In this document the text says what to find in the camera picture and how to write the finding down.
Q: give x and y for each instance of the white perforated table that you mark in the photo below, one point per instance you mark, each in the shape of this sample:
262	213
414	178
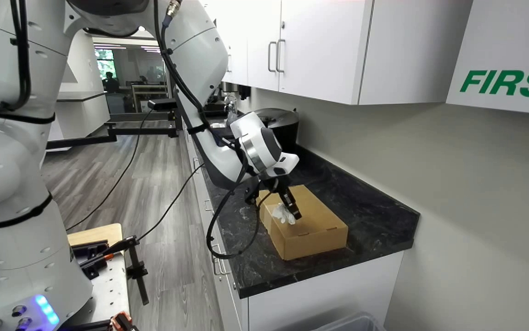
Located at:
111	288

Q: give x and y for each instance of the white base cabinet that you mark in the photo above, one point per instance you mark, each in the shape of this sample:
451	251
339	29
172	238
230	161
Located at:
313	295

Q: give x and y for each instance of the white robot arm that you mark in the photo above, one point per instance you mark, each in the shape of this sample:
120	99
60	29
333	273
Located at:
8	185

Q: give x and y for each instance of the white island counter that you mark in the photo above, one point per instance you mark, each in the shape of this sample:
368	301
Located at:
82	117

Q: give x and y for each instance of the white first aid cabinet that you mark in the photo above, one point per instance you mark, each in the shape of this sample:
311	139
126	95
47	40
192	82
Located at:
510	38

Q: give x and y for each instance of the white upper cabinet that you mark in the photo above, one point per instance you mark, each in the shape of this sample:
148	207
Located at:
339	49

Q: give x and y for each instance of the wooden background table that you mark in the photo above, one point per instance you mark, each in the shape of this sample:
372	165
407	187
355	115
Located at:
148	93

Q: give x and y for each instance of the white paper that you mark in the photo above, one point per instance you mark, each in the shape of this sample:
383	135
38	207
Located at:
282	216

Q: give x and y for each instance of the brown cardboard box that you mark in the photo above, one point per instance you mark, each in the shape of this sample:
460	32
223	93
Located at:
320	237

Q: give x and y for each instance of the wooden board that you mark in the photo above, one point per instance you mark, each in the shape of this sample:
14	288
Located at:
96	235

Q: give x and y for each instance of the black countertop appliance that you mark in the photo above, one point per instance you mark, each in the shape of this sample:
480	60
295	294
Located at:
286	126

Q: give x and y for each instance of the black clamp stand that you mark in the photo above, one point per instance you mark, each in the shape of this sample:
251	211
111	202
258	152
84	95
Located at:
135	270

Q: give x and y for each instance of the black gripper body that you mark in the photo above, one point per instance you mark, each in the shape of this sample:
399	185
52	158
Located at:
275	180

